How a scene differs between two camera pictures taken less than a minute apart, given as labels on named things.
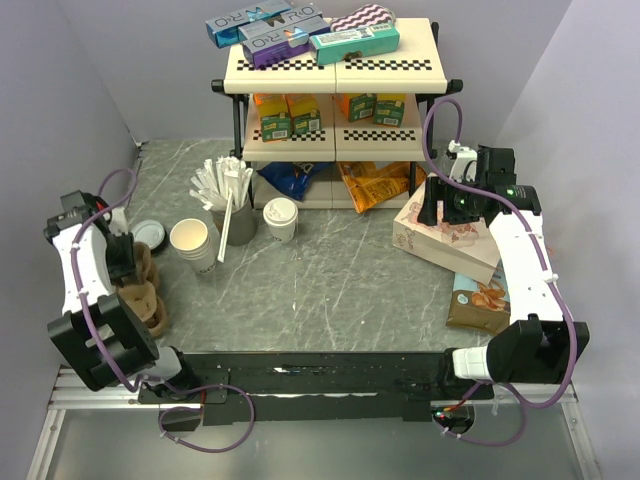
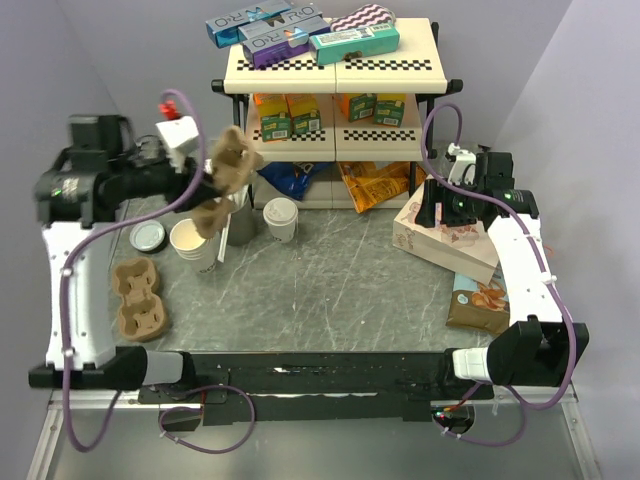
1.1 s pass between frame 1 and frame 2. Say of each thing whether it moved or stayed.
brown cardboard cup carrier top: moved
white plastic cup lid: stayed
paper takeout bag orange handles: stayed
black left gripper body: moved
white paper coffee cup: stayed
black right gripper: stayed
